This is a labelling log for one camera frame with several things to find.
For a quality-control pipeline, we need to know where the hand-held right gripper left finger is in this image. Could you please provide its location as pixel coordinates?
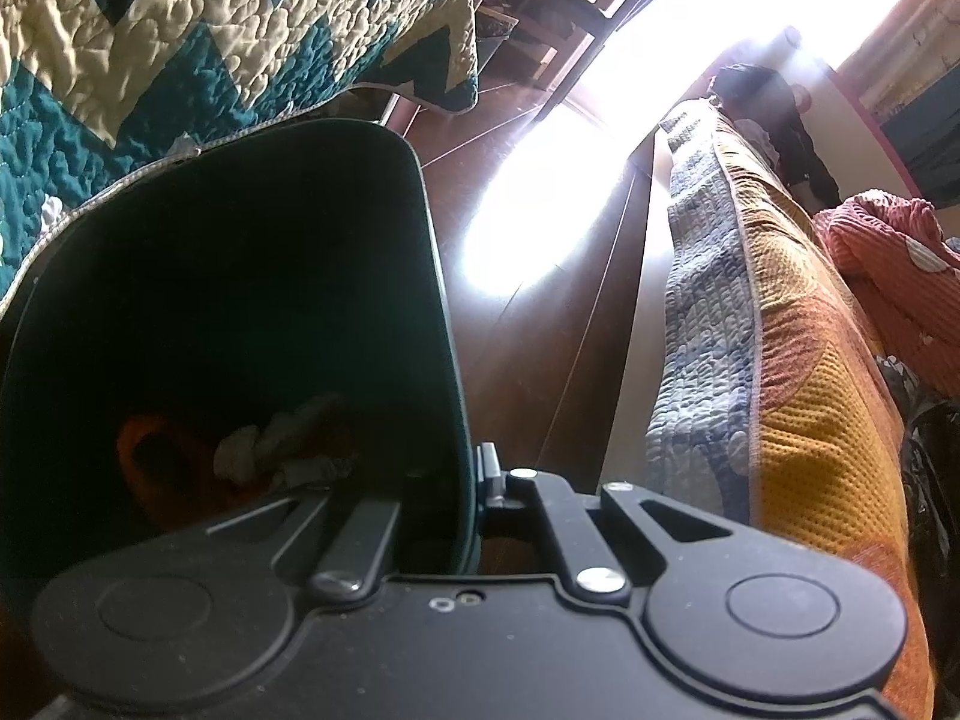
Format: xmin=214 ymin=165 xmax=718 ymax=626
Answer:
xmin=206 ymin=490 xmax=407 ymax=602

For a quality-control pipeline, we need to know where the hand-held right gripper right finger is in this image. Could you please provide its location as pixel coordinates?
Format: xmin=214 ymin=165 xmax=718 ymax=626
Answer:
xmin=477 ymin=441 xmax=736 ymax=605

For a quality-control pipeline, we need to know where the dark green trash bin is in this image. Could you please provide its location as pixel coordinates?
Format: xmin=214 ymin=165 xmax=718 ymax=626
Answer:
xmin=0 ymin=117 xmax=482 ymax=595

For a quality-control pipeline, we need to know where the white crumpled tissue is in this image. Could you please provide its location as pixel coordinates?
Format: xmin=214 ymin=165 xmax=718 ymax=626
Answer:
xmin=212 ymin=388 xmax=355 ymax=490

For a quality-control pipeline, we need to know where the orange wrapper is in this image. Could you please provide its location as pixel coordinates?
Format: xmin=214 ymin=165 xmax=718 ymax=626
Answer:
xmin=115 ymin=409 xmax=252 ymax=535

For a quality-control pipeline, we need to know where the orange yellow patchwork quilt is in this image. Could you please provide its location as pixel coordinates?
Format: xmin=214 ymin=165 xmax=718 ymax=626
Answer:
xmin=643 ymin=100 xmax=940 ymax=720

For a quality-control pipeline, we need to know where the black plastic bag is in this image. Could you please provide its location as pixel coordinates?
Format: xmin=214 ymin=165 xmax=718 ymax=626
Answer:
xmin=876 ymin=358 xmax=960 ymax=720

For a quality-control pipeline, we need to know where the dark clothing pile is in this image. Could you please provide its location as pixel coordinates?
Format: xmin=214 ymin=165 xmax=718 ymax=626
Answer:
xmin=707 ymin=62 xmax=842 ymax=209

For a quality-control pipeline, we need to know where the coral red blanket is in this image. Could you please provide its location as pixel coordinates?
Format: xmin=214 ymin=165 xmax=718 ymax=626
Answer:
xmin=812 ymin=190 xmax=960 ymax=400

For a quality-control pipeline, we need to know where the wooden chair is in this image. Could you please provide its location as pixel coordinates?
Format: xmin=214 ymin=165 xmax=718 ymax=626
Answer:
xmin=478 ymin=0 xmax=665 ymax=95

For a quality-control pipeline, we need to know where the teal cream zigzag quilt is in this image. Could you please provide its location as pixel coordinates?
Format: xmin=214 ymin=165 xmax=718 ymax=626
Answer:
xmin=0 ymin=0 xmax=480 ymax=302

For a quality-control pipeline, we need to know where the teal curtain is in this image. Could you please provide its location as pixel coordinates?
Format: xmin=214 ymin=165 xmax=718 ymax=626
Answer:
xmin=883 ymin=81 xmax=960 ymax=202

